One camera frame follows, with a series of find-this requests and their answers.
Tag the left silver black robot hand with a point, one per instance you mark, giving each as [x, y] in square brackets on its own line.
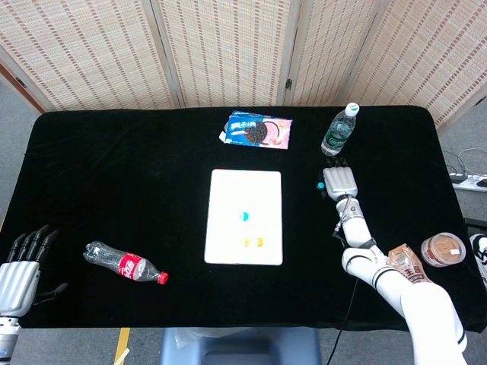
[17, 281]

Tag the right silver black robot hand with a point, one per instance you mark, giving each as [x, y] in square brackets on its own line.
[340, 182]

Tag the orange disc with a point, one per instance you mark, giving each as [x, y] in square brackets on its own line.
[246, 242]
[260, 242]

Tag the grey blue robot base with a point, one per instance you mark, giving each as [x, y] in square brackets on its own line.
[243, 342]

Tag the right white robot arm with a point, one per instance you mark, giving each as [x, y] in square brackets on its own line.
[380, 273]

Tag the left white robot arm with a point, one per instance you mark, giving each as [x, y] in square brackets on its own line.
[7, 334]

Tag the white rectangular board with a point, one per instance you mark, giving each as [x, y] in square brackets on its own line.
[243, 190]

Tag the green label water bottle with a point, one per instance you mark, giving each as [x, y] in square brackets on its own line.
[338, 133]

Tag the blue pink cookie pack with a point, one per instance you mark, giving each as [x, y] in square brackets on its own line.
[255, 131]

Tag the brown snack pouch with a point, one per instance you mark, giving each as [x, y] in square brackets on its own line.
[407, 262]

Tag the red label cola bottle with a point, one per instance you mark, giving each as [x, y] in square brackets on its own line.
[129, 266]

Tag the round brown lidded cup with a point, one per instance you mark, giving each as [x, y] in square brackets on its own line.
[443, 249]

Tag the white power strip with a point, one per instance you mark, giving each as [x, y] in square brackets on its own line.
[470, 184]

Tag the black velvet tablecloth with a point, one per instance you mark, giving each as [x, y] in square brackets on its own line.
[114, 190]

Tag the black white sneaker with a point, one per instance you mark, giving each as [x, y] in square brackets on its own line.
[480, 251]

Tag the woven bamboo folding screen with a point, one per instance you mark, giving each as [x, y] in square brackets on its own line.
[228, 49]

